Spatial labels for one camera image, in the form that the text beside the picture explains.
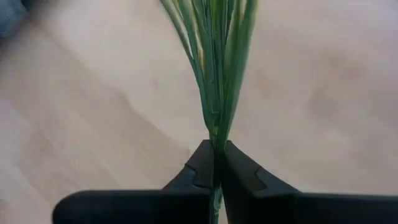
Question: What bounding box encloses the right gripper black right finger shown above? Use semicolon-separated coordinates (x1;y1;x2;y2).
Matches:
221;139;398;224

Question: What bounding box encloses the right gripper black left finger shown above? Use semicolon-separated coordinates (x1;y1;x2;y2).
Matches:
52;139;216;224

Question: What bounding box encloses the pale blue flower bouquet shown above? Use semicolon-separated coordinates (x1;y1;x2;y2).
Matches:
159;0;259;224

